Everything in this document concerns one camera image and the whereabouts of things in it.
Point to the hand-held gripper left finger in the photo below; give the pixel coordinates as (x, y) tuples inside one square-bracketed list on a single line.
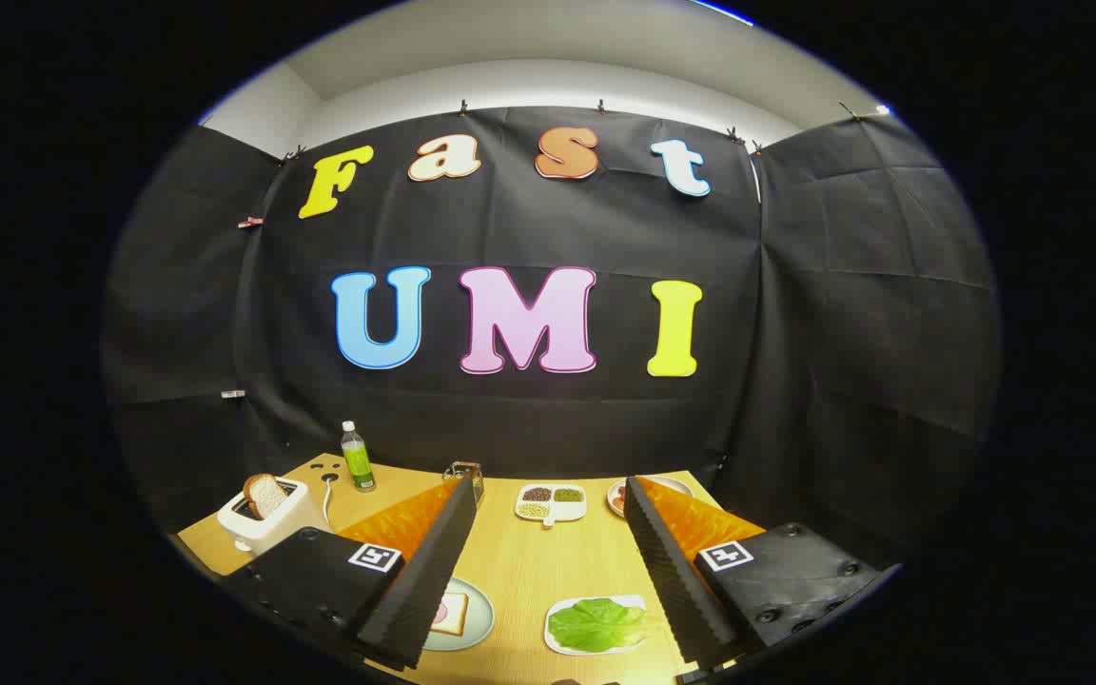
[(424, 590)]

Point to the green lettuce leaf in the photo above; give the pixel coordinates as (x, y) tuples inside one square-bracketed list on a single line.
[(596, 626)]

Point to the square toast slice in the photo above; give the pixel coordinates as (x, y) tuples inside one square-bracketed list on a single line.
[(456, 618)]

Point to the pile of dark beans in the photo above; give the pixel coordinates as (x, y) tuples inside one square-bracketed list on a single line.
[(537, 494)]

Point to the black backdrop cloth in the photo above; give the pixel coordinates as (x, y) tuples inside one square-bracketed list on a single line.
[(529, 228)]

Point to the round-topped white bread slice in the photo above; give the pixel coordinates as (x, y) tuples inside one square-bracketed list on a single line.
[(267, 497)]

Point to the white square plate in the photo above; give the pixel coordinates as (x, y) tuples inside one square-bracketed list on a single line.
[(562, 606)]

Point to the pile of yellow beans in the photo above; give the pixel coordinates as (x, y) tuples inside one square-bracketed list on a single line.
[(533, 510)]

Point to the pink ham slice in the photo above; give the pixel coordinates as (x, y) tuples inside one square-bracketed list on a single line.
[(440, 614)]

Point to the pile of green beans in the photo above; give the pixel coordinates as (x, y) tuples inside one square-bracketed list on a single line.
[(567, 495)]

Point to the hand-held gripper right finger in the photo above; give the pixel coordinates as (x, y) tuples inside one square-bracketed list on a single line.
[(676, 580)]

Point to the green label plastic bottle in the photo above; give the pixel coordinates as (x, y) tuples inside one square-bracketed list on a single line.
[(358, 466)]

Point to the light green round plate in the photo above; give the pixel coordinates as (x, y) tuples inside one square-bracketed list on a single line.
[(477, 623)]

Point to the white toaster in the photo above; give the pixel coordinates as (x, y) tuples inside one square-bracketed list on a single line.
[(282, 528)]

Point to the white oval plate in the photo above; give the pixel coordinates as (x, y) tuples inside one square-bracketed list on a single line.
[(676, 487)]

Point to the white divided dish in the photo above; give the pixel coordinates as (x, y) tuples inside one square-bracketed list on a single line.
[(562, 514)]

